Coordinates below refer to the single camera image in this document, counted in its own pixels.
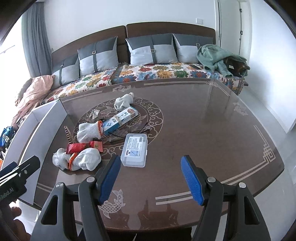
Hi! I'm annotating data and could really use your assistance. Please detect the black framed glasses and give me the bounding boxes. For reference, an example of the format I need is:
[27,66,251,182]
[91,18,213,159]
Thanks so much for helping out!
[104,122,150,142]

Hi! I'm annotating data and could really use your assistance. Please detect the blue bag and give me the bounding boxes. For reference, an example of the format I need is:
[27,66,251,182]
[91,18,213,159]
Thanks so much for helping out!
[0,126,16,145]

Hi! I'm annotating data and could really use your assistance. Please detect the person's left hand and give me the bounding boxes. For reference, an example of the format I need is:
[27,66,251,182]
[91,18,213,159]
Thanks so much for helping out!
[0,205,31,241]

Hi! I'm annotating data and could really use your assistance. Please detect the grey curtain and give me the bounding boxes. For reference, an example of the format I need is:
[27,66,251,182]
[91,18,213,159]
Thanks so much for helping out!
[21,9,52,78]

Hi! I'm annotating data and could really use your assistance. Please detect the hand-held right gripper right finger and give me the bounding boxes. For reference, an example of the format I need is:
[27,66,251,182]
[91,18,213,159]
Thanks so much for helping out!
[181,155,271,241]

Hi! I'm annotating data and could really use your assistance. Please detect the grey two-tone sofa cushion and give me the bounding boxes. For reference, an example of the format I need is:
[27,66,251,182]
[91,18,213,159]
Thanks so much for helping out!
[125,33,178,66]
[77,36,118,77]
[51,54,80,88]
[173,34,214,63]

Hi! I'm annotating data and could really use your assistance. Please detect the green blanket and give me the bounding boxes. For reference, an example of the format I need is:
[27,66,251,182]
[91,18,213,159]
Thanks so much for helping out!
[196,44,247,77]

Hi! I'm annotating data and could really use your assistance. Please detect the floral sofa cover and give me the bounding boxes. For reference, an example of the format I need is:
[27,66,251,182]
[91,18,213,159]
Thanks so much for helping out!
[42,68,118,105]
[110,62,245,95]

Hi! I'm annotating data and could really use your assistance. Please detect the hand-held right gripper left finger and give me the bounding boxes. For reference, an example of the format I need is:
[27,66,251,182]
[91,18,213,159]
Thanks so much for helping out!
[33,154,122,241]

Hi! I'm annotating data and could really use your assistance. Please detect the blue white toothpaste box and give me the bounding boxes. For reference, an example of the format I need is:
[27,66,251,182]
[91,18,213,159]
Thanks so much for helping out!
[102,107,139,135]

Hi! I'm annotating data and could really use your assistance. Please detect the white sock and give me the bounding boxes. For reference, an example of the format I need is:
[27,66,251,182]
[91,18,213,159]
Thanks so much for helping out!
[114,92,134,112]

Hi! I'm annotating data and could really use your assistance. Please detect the pink blanket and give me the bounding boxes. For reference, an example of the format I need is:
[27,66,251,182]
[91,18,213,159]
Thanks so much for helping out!
[15,75,55,123]

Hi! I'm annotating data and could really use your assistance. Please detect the white cardboard box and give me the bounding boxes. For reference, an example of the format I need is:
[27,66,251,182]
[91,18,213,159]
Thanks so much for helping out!
[0,99,68,205]

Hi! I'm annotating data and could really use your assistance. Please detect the white wardrobe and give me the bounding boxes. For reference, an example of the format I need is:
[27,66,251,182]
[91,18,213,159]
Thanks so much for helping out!
[217,0,253,61]

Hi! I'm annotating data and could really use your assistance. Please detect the dark brown bag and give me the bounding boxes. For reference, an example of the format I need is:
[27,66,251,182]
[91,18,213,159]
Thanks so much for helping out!
[223,57,250,78]

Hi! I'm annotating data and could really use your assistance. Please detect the clear plastic box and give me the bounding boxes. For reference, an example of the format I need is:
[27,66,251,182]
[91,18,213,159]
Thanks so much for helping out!
[120,133,148,168]

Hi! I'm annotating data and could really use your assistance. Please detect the red snack packet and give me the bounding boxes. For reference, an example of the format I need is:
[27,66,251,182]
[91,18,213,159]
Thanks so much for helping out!
[66,140,103,154]

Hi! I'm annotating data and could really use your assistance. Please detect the white plastic bag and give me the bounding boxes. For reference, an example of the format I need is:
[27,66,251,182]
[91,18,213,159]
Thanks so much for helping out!
[69,148,102,172]

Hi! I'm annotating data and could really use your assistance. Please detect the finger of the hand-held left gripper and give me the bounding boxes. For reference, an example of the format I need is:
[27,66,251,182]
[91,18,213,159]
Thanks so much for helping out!
[0,156,41,184]
[0,161,18,173]

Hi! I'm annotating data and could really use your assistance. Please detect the brown wooden sofa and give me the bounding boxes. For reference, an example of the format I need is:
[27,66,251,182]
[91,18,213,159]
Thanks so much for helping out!
[40,22,251,105]

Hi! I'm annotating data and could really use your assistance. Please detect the brown toothed hair clip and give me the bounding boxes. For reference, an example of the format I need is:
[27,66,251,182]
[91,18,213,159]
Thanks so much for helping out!
[63,125,78,144]

